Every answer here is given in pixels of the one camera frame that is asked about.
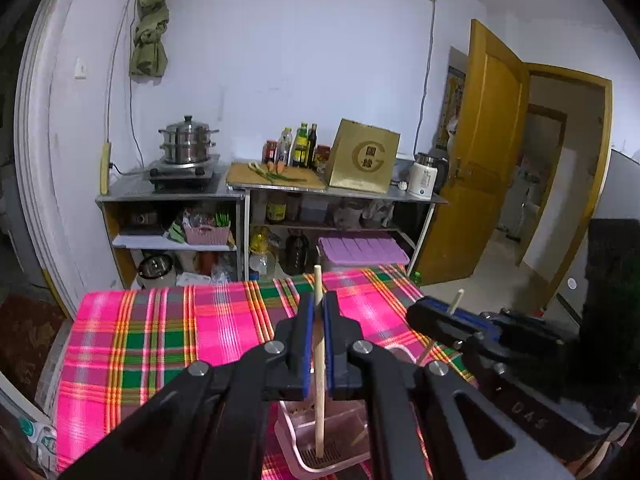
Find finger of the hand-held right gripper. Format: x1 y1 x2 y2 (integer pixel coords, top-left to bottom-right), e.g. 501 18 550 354
406 302 506 377
424 296 566 347

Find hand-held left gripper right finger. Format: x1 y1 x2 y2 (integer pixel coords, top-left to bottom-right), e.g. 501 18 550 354
323 291 576 480

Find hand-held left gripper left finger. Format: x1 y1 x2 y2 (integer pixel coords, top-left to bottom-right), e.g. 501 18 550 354
57 292 321 480

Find wooden chopstick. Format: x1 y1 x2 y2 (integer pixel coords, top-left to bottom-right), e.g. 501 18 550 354
313 265 326 461
416 289 466 367

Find pink plastic utensil basket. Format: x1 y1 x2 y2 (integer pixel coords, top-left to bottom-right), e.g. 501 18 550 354
274 344 418 478

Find large dark bottle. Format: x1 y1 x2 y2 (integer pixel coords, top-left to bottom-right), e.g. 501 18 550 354
282 230 309 276

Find large yellow oil bottle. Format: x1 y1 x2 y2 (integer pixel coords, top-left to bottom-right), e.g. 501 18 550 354
248 227 276 281

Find purple storage box lid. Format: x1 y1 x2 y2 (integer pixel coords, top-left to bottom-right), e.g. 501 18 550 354
317 236 412 277

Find yellow jar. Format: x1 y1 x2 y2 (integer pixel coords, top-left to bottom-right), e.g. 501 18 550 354
265 195 287 224

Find small pink woven basket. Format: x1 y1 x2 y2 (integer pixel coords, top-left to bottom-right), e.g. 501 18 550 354
183 222 232 246

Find metal shelf with cutting board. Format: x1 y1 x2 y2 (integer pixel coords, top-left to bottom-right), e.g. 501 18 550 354
227 160 449 282

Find white electric kettle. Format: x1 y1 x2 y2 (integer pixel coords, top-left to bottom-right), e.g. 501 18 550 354
406 152 450 199

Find pink green plaid cloth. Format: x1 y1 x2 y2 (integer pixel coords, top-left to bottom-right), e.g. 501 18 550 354
56 265 481 480

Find green onion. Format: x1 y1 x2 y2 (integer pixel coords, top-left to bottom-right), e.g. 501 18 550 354
248 162 307 184

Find steel rice cooker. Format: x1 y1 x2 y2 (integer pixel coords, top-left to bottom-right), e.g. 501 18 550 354
136 255 177 289

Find yellow wooden door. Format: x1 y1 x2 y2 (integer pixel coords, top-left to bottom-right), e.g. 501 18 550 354
410 19 531 286

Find wooden cutting board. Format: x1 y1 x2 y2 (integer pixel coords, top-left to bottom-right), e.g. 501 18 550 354
226 161 328 192

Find gold cardboard box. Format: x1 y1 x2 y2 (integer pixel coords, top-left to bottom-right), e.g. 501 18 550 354
325 119 401 195

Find green yellow oil bottle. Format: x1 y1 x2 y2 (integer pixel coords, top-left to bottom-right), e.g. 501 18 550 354
292 122 310 168

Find clear plastic bottle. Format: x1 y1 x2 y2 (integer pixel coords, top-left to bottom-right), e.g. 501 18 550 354
276 127 294 166

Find grey panel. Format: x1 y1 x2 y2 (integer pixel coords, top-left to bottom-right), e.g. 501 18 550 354
557 149 640 322

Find black induction cooker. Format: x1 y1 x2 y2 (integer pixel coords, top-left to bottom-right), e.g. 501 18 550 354
146 155 222 194

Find stainless steel steamer pot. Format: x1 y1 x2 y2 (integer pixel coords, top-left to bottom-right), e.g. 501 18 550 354
159 115 220 165

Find metal shelf with stove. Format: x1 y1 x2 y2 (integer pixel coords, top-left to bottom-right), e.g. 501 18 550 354
96 175 247 291

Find yellowed power strip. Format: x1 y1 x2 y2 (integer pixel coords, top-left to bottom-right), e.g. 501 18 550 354
99 142 112 196

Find green hanging cloth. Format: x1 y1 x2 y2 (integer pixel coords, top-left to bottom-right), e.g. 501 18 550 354
129 0 173 80

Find yellow door frame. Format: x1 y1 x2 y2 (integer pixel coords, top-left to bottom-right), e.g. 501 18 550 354
515 62 614 306

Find wall calendar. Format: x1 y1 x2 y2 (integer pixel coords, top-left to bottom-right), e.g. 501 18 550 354
435 46 468 151

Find air conditioner cable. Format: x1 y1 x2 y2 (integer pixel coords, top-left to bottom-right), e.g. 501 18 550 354
412 0 437 159

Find thin wall power cable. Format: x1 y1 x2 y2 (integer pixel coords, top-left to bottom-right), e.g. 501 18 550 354
106 0 147 167

